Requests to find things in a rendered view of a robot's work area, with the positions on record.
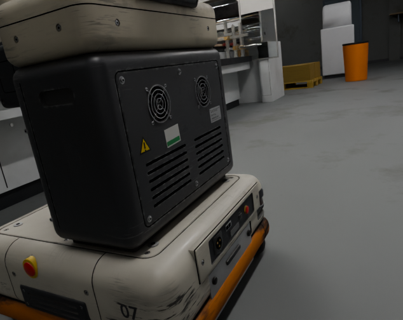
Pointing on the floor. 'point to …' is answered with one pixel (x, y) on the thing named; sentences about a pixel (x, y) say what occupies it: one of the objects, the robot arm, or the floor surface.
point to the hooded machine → (335, 37)
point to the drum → (356, 61)
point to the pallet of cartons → (302, 75)
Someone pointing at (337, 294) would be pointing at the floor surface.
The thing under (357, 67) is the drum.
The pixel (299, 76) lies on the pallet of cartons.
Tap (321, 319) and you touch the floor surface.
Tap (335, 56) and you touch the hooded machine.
